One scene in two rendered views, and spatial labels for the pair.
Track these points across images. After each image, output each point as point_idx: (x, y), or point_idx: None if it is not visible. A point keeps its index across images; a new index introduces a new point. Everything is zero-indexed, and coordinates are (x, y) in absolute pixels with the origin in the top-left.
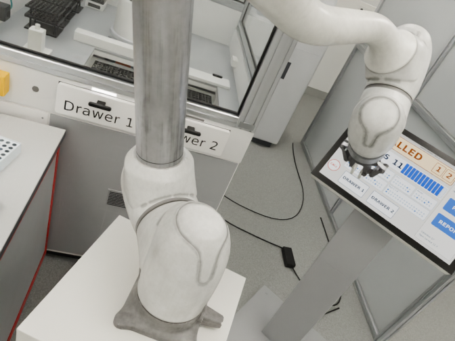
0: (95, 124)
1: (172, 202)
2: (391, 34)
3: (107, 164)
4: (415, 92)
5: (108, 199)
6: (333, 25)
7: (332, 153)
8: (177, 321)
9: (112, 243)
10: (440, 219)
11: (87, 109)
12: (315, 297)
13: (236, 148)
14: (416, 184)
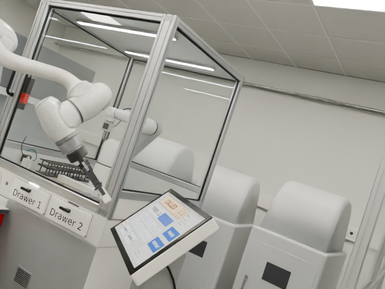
0: (24, 207)
1: None
2: (65, 75)
3: (23, 241)
4: (79, 102)
5: (15, 274)
6: (10, 57)
7: (130, 216)
8: None
9: None
10: (154, 240)
11: (22, 194)
12: None
13: (95, 232)
14: (159, 222)
